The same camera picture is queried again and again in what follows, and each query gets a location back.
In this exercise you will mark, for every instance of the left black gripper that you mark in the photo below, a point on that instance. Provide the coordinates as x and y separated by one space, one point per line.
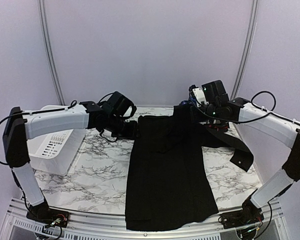
132 133

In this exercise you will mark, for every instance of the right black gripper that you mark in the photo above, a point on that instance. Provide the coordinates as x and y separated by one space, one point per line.
195 116

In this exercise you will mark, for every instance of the black long sleeve shirt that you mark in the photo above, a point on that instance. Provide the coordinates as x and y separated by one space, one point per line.
167 186

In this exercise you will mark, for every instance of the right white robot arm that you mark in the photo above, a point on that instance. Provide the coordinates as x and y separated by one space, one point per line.
211 102

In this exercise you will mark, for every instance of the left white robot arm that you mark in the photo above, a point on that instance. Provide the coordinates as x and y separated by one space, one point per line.
103 116

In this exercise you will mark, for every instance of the blue plaid folded shirt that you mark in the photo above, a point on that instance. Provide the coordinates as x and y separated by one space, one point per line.
185 102

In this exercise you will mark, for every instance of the red black plaid folded shirt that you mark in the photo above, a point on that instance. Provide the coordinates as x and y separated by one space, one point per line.
220 128

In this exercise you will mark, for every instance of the white plastic laundry basket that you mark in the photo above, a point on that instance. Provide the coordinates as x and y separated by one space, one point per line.
54 135

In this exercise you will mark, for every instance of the right aluminium wall profile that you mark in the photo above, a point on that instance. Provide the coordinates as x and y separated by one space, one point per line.
252 23

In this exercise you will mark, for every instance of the aluminium wall profile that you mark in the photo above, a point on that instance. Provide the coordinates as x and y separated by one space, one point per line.
49 51
252 23

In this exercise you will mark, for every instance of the aluminium table front rail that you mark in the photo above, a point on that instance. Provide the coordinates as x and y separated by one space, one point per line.
93 226

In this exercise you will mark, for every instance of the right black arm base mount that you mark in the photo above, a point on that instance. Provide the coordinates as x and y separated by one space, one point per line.
239 218

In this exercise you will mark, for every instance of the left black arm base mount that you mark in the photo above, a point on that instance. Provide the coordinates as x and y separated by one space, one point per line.
49 216

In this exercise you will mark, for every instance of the left aluminium wall profile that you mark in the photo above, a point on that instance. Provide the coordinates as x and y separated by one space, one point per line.
49 51

